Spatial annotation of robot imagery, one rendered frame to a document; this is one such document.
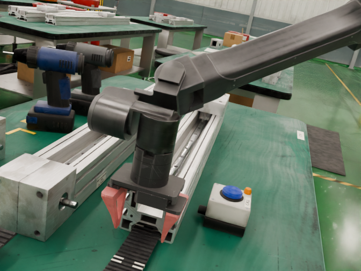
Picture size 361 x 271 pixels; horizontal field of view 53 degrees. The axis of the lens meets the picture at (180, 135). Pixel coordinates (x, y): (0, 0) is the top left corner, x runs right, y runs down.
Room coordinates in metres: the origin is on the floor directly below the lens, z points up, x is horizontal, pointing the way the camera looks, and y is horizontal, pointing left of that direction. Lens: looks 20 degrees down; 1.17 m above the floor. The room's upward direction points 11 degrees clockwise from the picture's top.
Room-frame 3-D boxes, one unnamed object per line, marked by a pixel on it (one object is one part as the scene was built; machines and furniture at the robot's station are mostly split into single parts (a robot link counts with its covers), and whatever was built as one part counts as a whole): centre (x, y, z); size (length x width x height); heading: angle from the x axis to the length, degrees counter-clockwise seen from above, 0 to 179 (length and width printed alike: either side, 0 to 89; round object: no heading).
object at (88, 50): (1.12, 0.35, 0.89); 0.20 x 0.08 x 0.22; 95
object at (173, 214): (0.49, 0.01, 0.86); 0.07 x 0.07 x 0.09; 80
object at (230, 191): (0.64, -0.12, 0.84); 0.04 x 0.04 x 0.02
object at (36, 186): (0.52, 0.21, 0.83); 0.12 x 0.09 x 0.10; 81
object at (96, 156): (0.96, 0.15, 0.82); 0.80 x 0.10 x 0.09; 171
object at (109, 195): (0.50, 0.06, 0.86); 0.07 x 0.07 x 0.09; 80
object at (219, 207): (0.64, -0.11, 0.81); 0.10 x 0.08 x 0.06; 81
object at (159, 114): (0.49, 0.04, 1.00); 0.07 x 0.06 x 0.07; 78
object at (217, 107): (1.18, -0.07, 0.87); 0.16 x 0.11 x 0.07; 171
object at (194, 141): (0.93, -0.04, 0.82); 0.80 x 0.10 x 0.09; 171
